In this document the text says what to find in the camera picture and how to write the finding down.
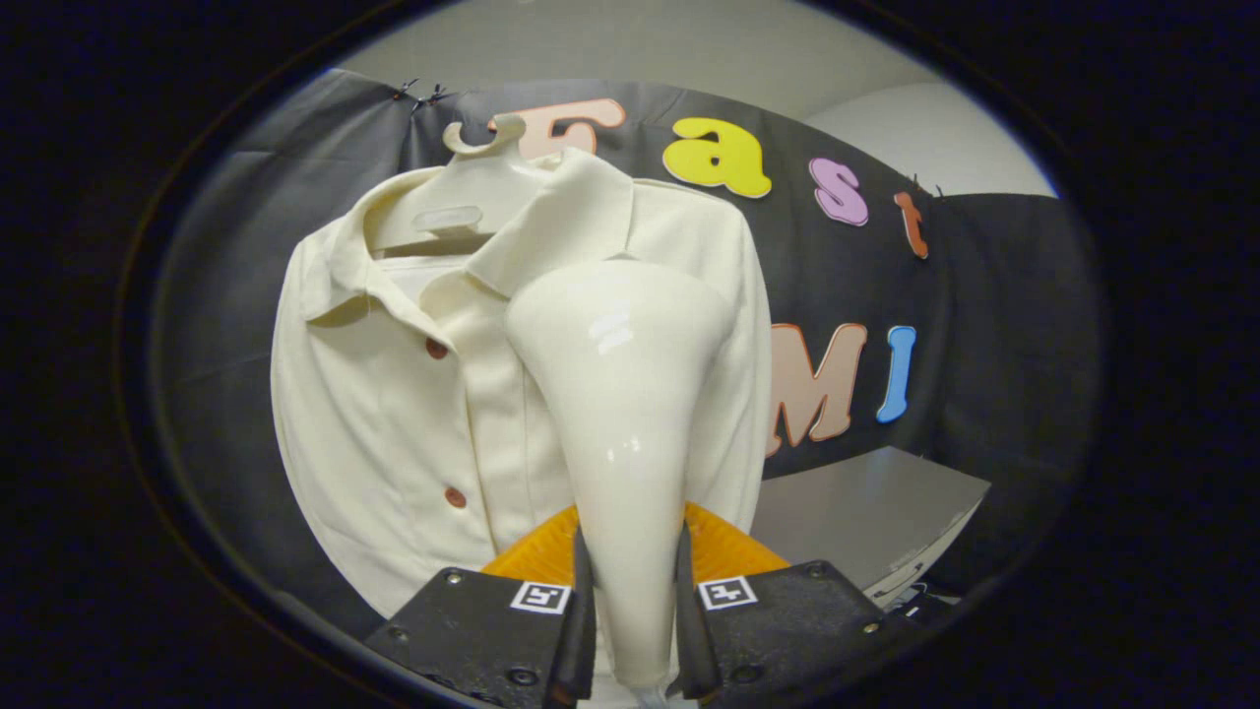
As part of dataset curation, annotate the cream garment steamer head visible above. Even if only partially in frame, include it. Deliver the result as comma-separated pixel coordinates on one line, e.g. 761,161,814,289
504,259,739,690

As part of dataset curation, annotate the cream button shirt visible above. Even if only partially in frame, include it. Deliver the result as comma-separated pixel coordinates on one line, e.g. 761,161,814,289
271,148,774,621

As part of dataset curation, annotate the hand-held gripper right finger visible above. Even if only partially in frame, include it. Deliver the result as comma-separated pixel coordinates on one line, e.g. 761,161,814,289
674,502,914,709

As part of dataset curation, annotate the white drawer cabinet grey top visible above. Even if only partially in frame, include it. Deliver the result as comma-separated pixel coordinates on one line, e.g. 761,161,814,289
753,445,992,604

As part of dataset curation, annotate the white plastic hanger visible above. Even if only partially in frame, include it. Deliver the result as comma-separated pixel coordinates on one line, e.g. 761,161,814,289
372,113,552,259

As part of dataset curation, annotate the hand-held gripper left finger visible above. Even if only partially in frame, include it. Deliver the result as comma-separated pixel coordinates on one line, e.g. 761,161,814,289
362,505,599,709

